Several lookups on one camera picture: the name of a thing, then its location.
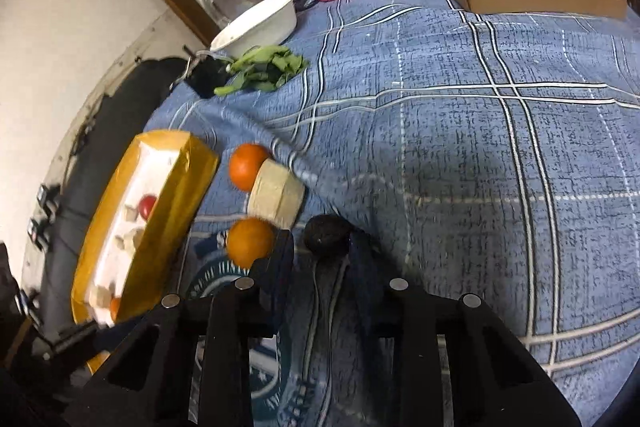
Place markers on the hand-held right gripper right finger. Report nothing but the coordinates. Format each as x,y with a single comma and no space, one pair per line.
362,267

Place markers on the red cherry tomato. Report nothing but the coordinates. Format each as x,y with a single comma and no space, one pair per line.
146,206

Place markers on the black container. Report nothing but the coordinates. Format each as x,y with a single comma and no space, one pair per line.
205,74

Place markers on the green leafy vegetable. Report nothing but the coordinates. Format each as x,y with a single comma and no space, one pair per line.
262,67

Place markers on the dark round fruit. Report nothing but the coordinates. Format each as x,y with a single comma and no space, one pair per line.
327,234

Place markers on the white bowl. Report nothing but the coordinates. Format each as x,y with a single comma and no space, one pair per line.
257,24

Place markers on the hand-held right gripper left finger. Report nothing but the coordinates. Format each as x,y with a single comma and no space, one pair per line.
272,267

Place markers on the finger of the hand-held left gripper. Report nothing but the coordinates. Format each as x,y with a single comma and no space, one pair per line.
75,336

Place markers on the yellow cardboard box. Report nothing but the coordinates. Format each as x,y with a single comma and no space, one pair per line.
170,207

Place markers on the round beige fruit chunk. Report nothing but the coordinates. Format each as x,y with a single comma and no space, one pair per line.
276,199

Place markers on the blue plaid blanket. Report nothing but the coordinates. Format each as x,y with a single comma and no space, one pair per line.
450,157

